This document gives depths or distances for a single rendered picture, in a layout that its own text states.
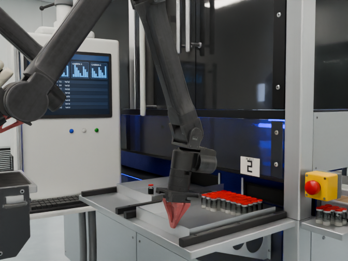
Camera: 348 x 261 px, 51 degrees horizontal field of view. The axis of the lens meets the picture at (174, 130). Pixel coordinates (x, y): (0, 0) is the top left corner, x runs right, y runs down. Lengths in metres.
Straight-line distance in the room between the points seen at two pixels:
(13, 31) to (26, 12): 5.39
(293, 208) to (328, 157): 0.21
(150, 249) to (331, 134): 1.04
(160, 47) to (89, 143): 0.99
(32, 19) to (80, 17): 5.78
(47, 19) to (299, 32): 5.78
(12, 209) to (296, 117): 0.80
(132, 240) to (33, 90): 1.38
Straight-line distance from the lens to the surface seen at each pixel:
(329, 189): 1.11
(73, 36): 0.81
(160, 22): 0.90
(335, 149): 1.30
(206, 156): 1.00
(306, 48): 1.16
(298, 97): 1.14
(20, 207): 0.91
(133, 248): 2.02
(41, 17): 6.64
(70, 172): 1.80
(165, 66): 0.90
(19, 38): 1.21
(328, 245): 1.35
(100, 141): 1.82
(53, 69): 0.79
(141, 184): 1.56
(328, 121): 1.25
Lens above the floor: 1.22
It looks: 4 degrees down
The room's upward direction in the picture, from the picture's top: straight up
